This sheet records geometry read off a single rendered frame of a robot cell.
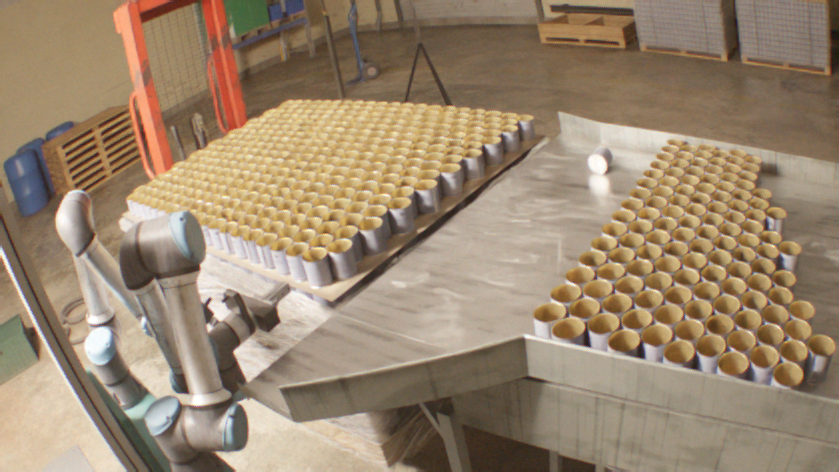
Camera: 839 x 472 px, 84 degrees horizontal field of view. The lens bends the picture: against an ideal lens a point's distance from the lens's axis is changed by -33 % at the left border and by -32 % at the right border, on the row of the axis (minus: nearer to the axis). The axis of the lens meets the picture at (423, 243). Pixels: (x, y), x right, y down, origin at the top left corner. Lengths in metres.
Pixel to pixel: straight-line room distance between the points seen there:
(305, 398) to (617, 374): 0.60
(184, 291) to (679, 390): 0.99
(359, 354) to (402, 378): 0.22
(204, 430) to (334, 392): 0.33
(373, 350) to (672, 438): 0.71
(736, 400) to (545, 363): 0.44
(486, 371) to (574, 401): 0.21
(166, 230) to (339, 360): 0.49
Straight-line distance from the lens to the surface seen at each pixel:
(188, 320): 1.32
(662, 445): 1.32
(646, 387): 1.18
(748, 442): 1.25
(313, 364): 1.45
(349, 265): 1.69
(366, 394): 1.26
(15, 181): 9.18
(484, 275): 1.61
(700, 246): 1.55
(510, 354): 1.25
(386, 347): 1.44
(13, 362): 4.71
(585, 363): 1.20
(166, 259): 1.31
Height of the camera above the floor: 1.92
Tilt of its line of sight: 28 degrees down
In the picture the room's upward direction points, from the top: 12 degrees counter-clockwise
